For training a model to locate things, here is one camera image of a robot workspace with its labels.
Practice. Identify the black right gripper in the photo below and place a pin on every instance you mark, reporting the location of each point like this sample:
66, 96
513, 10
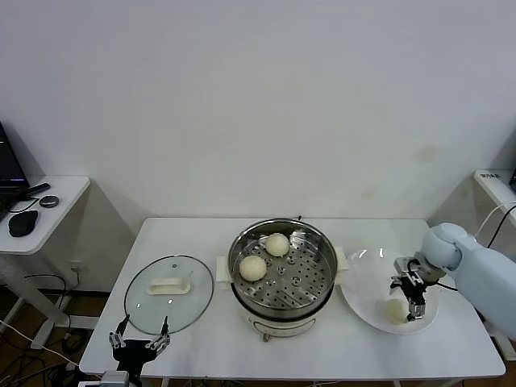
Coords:
414, 288

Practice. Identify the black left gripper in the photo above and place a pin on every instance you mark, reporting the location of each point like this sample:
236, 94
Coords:
131, 352

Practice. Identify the white steamed baozi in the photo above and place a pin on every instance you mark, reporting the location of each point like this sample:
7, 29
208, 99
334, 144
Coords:
252, 268
277, 244
394, 312

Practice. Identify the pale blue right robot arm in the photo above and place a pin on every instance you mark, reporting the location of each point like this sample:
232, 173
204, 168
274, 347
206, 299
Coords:
475, 266

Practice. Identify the stainless steel steamer pot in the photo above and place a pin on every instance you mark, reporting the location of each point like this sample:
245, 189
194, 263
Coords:
322, 258

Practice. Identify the white round plate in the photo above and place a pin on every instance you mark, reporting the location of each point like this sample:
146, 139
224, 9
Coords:
363, 282

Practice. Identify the cream electric cooker base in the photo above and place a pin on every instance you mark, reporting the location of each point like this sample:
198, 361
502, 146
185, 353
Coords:
282, 326

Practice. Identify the white side table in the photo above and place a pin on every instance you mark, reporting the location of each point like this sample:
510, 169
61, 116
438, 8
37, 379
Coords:
496, 189
60, 217

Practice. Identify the white printed label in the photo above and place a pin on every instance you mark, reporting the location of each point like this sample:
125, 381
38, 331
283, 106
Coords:
489, 175

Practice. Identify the black computer mouse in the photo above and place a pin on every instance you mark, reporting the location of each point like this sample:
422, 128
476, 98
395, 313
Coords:
23, 222

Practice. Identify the round grey disc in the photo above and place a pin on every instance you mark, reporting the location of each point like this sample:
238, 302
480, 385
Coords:
49, 200

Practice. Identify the black stick device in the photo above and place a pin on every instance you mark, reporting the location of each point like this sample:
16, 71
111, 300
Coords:
38, 189

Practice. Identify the black laptop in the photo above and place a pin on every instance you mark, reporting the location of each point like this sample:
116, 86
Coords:
10, 161

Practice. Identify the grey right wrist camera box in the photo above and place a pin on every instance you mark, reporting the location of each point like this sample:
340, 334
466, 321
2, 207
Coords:
403, 266

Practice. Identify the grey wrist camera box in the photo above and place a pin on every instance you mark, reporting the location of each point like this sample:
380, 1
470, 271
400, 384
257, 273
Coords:
403, 266
115, 379

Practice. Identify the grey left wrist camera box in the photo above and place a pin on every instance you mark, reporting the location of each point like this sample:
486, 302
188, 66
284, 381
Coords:
115, 379

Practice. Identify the white wall outlet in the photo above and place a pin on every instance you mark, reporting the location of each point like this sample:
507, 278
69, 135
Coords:
76, 266

